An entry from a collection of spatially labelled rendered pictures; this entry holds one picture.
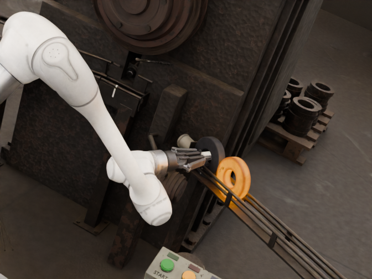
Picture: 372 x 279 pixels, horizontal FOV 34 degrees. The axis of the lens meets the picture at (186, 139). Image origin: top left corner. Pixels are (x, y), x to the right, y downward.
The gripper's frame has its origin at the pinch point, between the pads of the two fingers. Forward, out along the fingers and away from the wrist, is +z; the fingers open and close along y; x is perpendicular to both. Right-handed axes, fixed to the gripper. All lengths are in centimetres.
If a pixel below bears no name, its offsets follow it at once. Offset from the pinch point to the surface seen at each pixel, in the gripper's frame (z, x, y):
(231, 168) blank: -1.0, 4.8, 14.2
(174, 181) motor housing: -4.6, -18.9, -9.5
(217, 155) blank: -1.0, 4.0, 5.2
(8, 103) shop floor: -21, -69, -154
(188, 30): 0.4, 35.0, -32.9
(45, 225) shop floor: -37, -68, -49
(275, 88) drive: 90, -15, -65
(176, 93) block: 0.6, 8.8, -30.2
